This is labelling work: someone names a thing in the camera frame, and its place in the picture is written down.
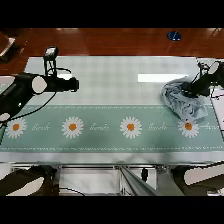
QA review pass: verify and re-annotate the black cable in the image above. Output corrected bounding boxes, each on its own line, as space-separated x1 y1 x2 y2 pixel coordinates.
0 90 58 130

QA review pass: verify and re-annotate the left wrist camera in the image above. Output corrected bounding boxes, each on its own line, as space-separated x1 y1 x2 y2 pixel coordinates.
42 46 73 80

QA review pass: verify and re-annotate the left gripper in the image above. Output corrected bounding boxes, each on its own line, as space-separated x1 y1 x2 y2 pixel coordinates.
60 76 81 93

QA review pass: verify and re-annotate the silver frame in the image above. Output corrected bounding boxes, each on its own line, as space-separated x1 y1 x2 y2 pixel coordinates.
0 161 224 197

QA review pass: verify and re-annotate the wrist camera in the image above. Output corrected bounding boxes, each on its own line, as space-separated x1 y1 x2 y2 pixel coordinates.
42 46 73 80
196 60 212 79

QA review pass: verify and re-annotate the light blue shirt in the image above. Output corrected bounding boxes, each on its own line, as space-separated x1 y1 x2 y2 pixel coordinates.
160 76 210 122

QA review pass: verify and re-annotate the blue round object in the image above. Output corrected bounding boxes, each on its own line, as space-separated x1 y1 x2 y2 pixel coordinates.
166 30 183 42

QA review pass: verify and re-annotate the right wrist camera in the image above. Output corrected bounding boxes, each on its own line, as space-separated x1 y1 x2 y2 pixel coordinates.
196 60 212 79

